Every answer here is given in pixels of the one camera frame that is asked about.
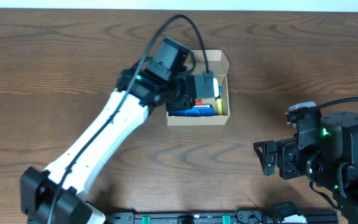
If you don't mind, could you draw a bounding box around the cardboard box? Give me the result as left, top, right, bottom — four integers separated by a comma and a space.
167, 50, 231, 126

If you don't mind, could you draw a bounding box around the right black cable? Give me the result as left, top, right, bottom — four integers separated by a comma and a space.
317, 96, 358, 110

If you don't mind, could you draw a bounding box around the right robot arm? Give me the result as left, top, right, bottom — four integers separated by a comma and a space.
254, 108, 358, 223

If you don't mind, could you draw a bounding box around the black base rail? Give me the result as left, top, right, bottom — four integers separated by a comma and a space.
107, 209, 339, 224

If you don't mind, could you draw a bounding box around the yellow highlighter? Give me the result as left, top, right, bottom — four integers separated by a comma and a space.
216, 98, 224, 116

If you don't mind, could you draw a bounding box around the black cable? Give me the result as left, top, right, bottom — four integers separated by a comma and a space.
47, 14, 211, 224
317, 96, 358, 110

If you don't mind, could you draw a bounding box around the blue whiteboard marker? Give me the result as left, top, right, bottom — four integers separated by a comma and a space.
217, 86, 223, 98

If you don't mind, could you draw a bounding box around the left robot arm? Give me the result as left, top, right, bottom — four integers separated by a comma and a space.
20, 37, 196, 223

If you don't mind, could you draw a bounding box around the left black cable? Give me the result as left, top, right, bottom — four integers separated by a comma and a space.
47, 14, 211, 224

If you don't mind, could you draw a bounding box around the blue plastic whiteboard eraser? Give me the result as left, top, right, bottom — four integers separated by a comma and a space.
168, 107, 214, 117

